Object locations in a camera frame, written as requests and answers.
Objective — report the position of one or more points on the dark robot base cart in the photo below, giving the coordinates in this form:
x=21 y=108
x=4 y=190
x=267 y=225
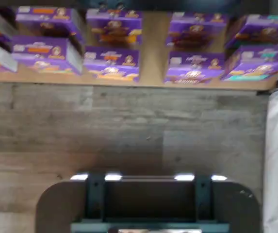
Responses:
x=153 y=199

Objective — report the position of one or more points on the purple snack box orange label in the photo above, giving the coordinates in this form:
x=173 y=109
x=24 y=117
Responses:
x=44 y=19
x=112 y=63
x=114 y=26
x=39 y=55

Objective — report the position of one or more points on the wooden shelf board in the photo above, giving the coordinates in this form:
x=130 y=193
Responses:
x=153 y=48

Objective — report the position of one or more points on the purple snack box brown picture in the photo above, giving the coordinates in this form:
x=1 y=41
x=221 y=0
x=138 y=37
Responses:
x=197 y=29
x=194 y=68

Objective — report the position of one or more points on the black shelf front beam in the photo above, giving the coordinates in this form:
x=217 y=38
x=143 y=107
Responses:
x=153 y=4

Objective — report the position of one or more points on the purple snack box teal label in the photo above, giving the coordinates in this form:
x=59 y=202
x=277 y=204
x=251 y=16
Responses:
x=262 y=29
x=257 y=63

